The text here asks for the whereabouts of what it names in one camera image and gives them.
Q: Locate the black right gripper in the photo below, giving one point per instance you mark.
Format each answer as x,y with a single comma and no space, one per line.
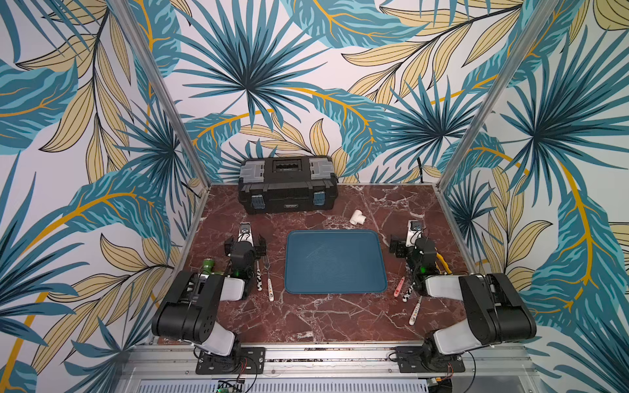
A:
395,246

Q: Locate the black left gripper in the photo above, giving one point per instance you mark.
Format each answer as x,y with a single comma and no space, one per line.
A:
262,246

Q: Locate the white cartoon handle fork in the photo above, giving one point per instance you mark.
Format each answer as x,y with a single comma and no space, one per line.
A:
271,293

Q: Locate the white cartoon handle spoon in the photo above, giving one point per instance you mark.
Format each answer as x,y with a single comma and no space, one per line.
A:
415,313

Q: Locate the cow pattern handle fork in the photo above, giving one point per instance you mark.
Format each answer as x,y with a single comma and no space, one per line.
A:
259,276

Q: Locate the cow pattern handle spoon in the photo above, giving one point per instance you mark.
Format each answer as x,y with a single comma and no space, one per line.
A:
408,294

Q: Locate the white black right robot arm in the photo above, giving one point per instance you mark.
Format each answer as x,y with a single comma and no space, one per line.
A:
495,313

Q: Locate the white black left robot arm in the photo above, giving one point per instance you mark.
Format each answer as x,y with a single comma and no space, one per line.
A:
189,311

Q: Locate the green toy object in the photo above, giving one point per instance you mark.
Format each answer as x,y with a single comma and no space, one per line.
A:
207,266

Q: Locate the black plastic toolbox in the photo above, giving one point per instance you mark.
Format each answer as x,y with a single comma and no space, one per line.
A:
287,184

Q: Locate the teal rectangular tray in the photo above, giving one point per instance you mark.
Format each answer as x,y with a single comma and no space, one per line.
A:
344,261

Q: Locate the white PVC pipe fitting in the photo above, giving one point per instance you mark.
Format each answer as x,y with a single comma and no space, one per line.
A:
358,218

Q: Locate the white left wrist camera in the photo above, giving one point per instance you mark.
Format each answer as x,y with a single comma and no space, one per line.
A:
245,233

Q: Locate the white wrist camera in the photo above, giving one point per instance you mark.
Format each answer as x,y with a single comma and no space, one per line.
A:
414,231
245,233

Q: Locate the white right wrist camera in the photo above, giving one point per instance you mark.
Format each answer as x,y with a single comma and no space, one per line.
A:
414,231

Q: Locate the yellow handled pliers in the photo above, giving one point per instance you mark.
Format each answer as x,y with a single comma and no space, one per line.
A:
442,265

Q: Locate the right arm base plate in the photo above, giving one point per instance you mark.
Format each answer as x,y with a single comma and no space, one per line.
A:
421,359

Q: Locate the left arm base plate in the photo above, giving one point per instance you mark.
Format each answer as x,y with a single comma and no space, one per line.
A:
245,360

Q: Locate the aluminium front rail frame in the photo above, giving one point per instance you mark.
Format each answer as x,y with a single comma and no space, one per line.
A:
331,367

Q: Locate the left aluminium corner post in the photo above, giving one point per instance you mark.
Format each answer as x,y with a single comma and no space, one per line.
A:
133,33

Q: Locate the aluminium corner post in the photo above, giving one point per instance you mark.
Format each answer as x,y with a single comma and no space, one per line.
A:
133,33
512,63

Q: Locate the right aluminium corner post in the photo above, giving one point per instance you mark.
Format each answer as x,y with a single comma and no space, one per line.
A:
512,63

